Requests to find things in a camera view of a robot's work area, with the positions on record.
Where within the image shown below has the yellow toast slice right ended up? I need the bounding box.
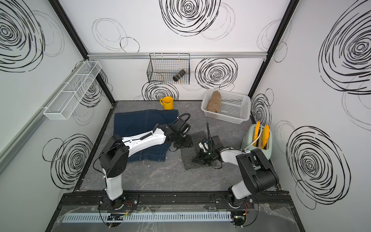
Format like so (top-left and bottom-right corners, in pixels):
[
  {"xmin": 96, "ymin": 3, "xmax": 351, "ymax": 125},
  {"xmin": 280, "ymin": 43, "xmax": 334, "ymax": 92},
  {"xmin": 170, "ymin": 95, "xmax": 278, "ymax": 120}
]
[{"xmin": 261, "ymin": 125, "xmax": 270, "ymax": 149}]

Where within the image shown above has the mint green toaster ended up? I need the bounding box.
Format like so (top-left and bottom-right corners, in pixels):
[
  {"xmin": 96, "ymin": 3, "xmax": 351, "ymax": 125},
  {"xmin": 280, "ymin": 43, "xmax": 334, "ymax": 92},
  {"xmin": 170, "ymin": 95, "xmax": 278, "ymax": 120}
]
[{"xmin": 241, "ymin": 124, "xmax": 273, "ymax": 160}]

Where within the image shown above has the yellow mug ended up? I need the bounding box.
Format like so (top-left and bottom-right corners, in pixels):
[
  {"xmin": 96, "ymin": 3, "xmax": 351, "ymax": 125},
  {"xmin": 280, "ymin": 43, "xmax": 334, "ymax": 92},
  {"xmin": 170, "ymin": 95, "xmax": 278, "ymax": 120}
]
[{"xmin": 160, "ymin": 96, "xmax": 174, "ymax": 110}]

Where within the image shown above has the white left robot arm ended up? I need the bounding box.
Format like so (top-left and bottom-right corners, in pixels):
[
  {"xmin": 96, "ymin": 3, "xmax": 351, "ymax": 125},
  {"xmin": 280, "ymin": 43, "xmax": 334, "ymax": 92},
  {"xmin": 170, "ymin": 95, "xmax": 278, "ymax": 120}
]
[{"xmin": 98, "ymin": 117, "xmax": 192, "ymax": 203}]

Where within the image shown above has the white slotted cable duct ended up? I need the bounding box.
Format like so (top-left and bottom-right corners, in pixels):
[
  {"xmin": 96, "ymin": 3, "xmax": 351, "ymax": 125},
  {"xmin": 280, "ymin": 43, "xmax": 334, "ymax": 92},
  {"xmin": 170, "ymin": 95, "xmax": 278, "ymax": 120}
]
[{"xmin": 62, "ymin": 212, "xmax": 232, "ymax": 223}]

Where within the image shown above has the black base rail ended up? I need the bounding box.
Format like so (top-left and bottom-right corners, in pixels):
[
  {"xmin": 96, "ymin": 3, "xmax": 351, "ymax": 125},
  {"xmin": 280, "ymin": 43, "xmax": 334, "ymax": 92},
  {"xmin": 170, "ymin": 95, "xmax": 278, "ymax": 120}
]
[{"xmin": 57, "ymin": 190, "xmax": 293, "ymax": 210}]

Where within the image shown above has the yellow toast slice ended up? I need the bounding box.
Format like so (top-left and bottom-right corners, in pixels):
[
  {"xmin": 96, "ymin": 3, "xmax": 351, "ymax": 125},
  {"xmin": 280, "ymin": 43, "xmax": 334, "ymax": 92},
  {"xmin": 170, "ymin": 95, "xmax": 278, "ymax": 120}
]
[
  {"xmin": 253, "ymin": 121, "xmax": 261, "ymax": 145},
  {"xmin": 261, "ymin": 125, "xmax": 270, "ymax": 149}
]

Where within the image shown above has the tan brown skirt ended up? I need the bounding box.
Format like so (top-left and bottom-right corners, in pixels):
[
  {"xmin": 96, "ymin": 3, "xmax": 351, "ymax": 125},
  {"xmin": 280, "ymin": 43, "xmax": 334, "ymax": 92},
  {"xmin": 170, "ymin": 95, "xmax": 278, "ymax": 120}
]
[{"xmin": 207, "ymin": 91, "xmax": 222, "ymax": 113}]

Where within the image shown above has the grey polka dot skirt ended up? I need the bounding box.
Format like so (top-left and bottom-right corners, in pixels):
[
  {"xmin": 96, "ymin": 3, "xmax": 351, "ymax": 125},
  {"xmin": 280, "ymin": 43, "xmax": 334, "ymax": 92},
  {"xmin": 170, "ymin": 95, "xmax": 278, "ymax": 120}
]
[{"xmin": 181, "ymin": 131, "xmax": 206, "ymax": 170}]

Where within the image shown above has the dark cylindrical bottle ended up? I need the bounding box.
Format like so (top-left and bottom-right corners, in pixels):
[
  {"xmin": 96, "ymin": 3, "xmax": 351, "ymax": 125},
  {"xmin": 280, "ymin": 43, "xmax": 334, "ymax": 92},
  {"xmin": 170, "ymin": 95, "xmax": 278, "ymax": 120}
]
[{"xmin": 173, "ymin": 69, "xmax": 186, "ymax": 82}]

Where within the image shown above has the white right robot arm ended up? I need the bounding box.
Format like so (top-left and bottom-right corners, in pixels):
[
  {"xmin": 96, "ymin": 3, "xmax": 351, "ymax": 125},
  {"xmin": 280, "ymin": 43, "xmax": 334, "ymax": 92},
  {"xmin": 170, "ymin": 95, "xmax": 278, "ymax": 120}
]
[{"xmin": 194, "ymin": 136, "xmax": 279, "ymax": 208}]

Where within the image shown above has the yellow toast slice left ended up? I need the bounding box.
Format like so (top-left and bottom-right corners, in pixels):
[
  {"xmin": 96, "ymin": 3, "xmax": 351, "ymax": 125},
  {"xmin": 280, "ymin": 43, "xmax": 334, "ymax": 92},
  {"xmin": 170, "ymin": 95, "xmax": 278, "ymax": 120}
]
[{"xmin": 253, "ymin": 121, "xmax": 261, "ymax": 145}]

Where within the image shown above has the white toaster cable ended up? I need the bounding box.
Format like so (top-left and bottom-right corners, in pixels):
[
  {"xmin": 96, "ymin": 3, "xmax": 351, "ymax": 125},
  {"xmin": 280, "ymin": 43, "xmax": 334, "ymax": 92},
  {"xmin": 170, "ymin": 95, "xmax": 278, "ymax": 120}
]
[{"xmin": 243, "ymin": 130, "xmax": 263, "ymax": 151}]

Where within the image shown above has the white plastic basket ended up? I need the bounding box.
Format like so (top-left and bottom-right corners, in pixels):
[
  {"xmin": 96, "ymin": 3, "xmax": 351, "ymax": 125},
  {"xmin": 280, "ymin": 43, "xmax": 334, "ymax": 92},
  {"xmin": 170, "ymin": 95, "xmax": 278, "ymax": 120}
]
[{"xmin": 201, "ymin": 90, "xmax": 251, "ymax": 124}]

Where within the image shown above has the dark blue skirt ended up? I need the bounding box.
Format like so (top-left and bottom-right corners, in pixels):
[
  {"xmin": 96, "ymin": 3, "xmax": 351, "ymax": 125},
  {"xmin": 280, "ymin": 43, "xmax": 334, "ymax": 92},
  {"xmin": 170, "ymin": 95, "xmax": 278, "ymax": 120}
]
[{"xmin": 114, "ymin": 110, "xmax": 179, "ymax": 162}]

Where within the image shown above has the black wire wall basket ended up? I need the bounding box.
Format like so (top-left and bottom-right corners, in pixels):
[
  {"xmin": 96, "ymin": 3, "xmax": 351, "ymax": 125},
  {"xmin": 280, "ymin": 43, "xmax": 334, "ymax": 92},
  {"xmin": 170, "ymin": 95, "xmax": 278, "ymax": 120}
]
[{"xmin": 146, "ymin": 53, "xmax": 190, "ymax": 85}]

